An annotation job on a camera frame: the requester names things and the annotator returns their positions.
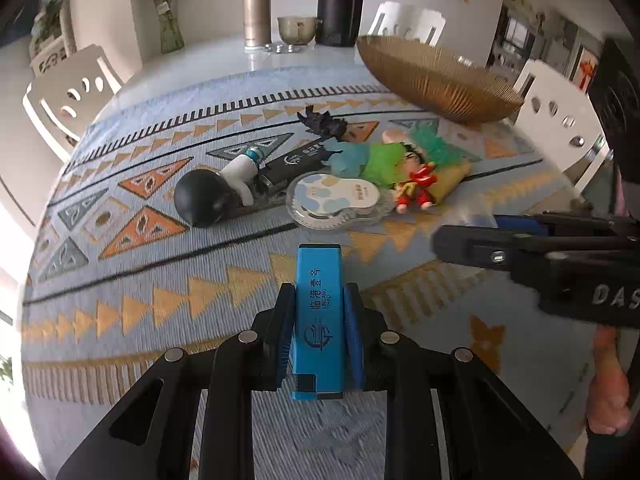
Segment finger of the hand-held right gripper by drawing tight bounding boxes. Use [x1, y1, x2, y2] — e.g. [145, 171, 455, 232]
[431, 224, 531, 272]
[492, 213, 618, 240]

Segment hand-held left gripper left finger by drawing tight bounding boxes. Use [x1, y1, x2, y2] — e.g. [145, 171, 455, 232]
[55, 282, 297, 480]

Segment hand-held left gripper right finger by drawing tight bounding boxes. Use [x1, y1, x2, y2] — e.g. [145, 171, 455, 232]
[342, 282, 583, 480]

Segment blue lighter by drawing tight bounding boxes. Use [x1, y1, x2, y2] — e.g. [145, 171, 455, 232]
[291, 243, 346, 402]

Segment gold ribbed bowl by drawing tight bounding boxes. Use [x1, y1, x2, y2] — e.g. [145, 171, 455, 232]
[356, 35, 525, 126]

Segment person's right hand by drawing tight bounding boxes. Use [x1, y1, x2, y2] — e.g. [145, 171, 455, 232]
[587, 326, 632, 436]

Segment yellow cloth pouch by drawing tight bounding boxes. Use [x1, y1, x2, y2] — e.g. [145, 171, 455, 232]
[429, 160, 473, 206]

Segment red clothed doll figure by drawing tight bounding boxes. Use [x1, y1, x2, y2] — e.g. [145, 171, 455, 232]
[395, 142, 441, 213]

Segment patterned woven tablecloth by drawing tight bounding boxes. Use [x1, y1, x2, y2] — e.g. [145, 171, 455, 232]
[20, 62, 596, 480]

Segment teal fuzzy toy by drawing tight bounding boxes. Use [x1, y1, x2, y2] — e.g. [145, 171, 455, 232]
[410, 125, 466, 166]

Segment green translucent toy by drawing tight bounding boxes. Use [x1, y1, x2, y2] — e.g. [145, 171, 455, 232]
[362, 142, 408, 186]

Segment white dining chair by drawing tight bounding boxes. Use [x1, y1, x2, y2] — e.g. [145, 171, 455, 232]
[367, 2, 446, 46]
[22, 45, 126, 161]
[510, 59, 613, 196]

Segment clear correction tape dispenser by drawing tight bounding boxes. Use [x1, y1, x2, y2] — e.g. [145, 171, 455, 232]
[286, 170, 393, 231]

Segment pale blue translucent toy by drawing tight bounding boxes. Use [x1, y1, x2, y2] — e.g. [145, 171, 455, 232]
[320, 140, 371, 178]

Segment black head white figurine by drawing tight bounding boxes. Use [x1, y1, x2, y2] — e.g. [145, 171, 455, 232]
[173, 152, 266, 228]

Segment red flower painting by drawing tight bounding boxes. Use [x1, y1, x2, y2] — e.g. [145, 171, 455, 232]
[579, 45, 601, 92]

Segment black lighter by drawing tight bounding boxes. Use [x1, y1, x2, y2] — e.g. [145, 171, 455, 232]
[257, 140, 331, 186]

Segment black spiky toy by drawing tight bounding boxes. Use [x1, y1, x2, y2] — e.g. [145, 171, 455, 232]
[296, 105, 351, 141]

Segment black thermos flask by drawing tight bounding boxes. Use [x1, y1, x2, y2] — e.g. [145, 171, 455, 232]
[315, 0, 368, 48]

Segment smoked glass cup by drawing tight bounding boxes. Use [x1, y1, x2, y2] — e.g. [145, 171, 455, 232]
[277, 16, 323, 46]

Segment champagne thermos bottle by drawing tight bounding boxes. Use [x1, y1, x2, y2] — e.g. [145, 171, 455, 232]
[242, 0, 272, 52]

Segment green glass vase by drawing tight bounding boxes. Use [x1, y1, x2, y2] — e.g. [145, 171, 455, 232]
[157, 0, 185, 54]

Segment white carved cabinet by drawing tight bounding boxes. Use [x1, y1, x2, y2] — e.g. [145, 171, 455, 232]
[27, 10, 76, 77]

